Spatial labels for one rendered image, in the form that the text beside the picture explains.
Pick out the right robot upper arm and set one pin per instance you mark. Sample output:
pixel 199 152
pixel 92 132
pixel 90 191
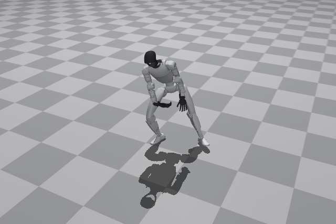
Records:
pixel 148 77

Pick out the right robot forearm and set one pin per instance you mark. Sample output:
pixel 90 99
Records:
pixel 152 96

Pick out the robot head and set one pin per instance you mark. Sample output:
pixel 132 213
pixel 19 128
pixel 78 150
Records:
pixel 150 57

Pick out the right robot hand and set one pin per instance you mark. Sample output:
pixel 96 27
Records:
pixel 163 105

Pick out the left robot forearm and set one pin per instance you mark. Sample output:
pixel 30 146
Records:
pixel 181 87

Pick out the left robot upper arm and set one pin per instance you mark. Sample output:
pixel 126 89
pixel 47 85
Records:
pixel 171 65

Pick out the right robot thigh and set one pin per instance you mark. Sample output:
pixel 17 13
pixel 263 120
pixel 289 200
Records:
pixel 160 93

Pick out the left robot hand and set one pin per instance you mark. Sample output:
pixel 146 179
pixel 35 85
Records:
pixel 182 102

